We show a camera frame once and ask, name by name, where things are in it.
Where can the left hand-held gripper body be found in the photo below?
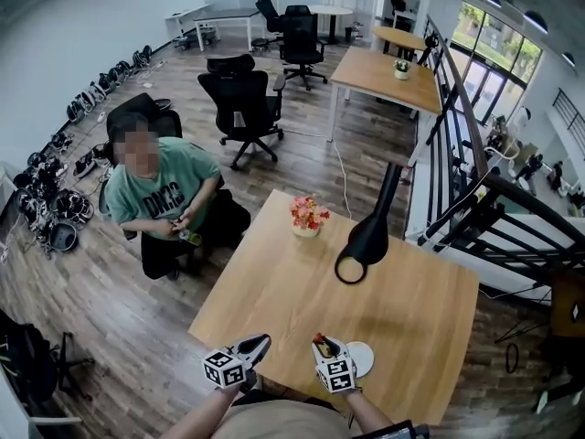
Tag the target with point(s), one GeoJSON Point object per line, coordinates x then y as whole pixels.
{"type": "Point", "coordinates": [223, 367]}

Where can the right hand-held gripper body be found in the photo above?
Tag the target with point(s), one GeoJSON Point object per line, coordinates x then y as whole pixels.
{"type": "Point", "coordinates": [337, 375]}

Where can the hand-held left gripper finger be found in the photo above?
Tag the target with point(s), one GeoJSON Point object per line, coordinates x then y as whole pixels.
{"type": "Point", "coordinates": [258, 356]}
{"type": "Point", "coordinates": [253, 342]}

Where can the red strawberry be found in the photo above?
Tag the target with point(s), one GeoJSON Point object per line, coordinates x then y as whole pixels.
{"type": "Point", "coordinates": [318, 337]}

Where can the small white plate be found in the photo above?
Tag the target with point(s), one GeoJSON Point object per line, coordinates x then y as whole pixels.
{"type": "Point", "coordinates": [363, 359]}

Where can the person's left forearm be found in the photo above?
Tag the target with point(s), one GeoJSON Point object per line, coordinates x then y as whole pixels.
{"type": "Point", "coordinates": [201, 412]}

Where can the person's right forearm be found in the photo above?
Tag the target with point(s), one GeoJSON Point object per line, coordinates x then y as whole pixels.
{"type": "Point", "coordinates": [370, 410]}

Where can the person's torso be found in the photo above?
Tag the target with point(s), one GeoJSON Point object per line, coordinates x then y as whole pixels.
{"type": "Point", "coordinates": [283, 421]}

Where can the black desk lamp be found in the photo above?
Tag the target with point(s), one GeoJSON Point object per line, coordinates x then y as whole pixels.
{"type": "Point", "coordinates": [429, 44]}
{"type": "Point", "coordinates": [368, 240]}

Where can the pink flowers in white pot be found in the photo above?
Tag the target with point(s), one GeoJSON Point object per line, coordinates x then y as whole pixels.
{"type": "Point", "coordinates": [308, 215]}

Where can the black bag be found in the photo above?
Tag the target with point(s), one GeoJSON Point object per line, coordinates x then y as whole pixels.
{"type": "Point", "coordinates": [25, 359]}

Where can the row of black headsets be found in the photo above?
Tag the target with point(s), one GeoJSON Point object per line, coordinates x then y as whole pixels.
{"type": "Point", "coordinates": [59, 199]}

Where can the small dark wooden table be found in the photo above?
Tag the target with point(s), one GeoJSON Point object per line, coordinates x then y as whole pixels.
{"type": "Point", "coordinates": [566, 300]}

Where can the black office chair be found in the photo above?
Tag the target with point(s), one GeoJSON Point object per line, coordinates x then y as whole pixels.
{"type": "Point", "coordinates": [301, 35]}
{"type": "Point", "coordinates": [398, 3]}
{"type": "Point", "coordinates": [267, 12]}
{"type": "Point", "coordinates": [242, 99]}
{"type": "Point", "coordinates": [151, 108]}

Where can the black stair railing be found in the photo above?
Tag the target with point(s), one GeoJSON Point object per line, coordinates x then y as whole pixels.
{"type": "Point", "coordinates": [475, 135]}

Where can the white power strip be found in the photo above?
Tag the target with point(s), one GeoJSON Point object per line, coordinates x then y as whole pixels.
{"type": "Point", "coordinates": [99, 117]}

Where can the wooden table white legs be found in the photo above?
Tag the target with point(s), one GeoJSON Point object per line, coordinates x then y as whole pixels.
{"type": "Point", "coordinates": [379, 73]}

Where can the small potted white flowers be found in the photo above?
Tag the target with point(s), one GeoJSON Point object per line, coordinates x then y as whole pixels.
{"type": "Point", "coordinates": [401, 69]}

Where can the white robot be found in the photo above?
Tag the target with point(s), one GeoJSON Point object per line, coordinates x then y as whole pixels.
{"type": "Point", "coordinates": [521, 117]}

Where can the black stool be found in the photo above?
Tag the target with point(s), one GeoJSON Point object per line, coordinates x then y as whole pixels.
{"type": "Point", "coordinates": [260, 43]}

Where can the black waste bin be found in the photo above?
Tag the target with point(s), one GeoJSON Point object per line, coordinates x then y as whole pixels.
{"type": "Point", "coordinates": [348, 34]}

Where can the round wooden table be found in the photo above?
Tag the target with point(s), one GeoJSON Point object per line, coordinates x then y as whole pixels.
{"type": "Point", "coordinates": [397, 37]}

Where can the grey desk white legs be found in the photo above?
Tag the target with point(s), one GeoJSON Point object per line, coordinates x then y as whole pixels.
{"type": "Point", "coordinates": [228, 15]}

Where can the black balcony railing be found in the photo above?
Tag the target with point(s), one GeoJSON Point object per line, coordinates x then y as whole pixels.
{"type": "Point", "coordinates": [571, 112]}

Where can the round white table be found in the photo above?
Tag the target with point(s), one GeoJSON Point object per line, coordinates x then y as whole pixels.
{"type": "Point", "coordinates": [331, 10]}

